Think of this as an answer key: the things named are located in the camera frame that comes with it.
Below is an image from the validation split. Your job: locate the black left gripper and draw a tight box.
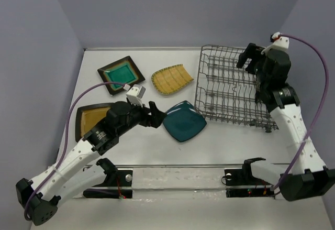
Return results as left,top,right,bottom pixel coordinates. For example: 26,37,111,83
117,99,167,136

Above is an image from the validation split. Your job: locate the dark teal square plate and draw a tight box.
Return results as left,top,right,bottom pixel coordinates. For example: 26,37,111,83
163,101,207,143

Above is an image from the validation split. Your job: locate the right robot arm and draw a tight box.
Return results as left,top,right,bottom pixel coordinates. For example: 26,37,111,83
237,39,334,201

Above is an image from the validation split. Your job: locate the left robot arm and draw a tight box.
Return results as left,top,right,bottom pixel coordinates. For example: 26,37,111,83
15,101,166,226

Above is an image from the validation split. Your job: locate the green yellow woven-pattern plate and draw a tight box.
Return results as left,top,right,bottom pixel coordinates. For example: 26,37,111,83
151,64,194,95

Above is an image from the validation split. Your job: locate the black plate with green centre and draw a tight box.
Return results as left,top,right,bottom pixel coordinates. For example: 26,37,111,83
97,56,146,86

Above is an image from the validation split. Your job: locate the black plate with yellow centre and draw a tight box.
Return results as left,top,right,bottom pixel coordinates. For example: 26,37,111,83
75,103,112,143

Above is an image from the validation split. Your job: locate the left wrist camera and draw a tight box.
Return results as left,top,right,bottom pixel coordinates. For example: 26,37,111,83
126,84,146,107

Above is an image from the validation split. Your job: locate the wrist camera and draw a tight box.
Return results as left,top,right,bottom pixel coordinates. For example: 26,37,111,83
261,32,289,54
126,84,146,107

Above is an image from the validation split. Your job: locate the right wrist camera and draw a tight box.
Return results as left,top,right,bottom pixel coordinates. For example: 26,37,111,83
261,32,289,54

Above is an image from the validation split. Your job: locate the grey wire dish rack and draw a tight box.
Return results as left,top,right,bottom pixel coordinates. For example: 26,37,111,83
194,45,278,133

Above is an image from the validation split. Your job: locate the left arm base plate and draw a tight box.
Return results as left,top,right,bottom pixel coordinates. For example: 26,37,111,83
82,169,133,199

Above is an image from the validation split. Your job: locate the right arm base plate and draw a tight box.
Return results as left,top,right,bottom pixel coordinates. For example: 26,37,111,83
221,169,275,198

